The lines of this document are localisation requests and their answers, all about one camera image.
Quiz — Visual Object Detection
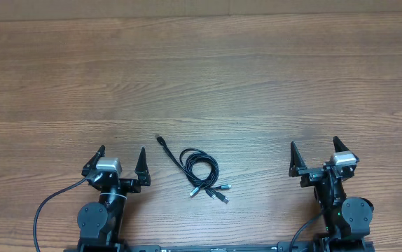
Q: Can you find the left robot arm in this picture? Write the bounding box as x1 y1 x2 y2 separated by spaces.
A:
77 146 151 251

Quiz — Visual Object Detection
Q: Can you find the black multi-head usb cable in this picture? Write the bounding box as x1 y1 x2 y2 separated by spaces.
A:
155 134 233 205

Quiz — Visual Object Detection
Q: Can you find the right camera cable black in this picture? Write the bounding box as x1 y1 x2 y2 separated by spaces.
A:
289 210 324 252

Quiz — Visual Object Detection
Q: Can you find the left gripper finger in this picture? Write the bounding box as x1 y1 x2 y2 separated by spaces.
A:
134 147 151 186
81 145 106 176

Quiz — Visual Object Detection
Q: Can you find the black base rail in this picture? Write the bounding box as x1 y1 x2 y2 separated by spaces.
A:
64 241 375 252

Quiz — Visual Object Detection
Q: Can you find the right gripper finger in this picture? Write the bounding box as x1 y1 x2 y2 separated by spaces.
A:
333 136 349 153
289 141 307 177

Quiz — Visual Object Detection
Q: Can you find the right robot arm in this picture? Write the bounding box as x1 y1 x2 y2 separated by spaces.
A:
288 136 375 252

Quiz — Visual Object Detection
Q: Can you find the left camera cable black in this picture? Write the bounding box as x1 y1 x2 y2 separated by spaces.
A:
32 176 90 252

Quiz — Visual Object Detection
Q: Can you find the camera cable black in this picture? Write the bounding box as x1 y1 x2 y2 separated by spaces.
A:
32 176 90 252
289 210 324 252

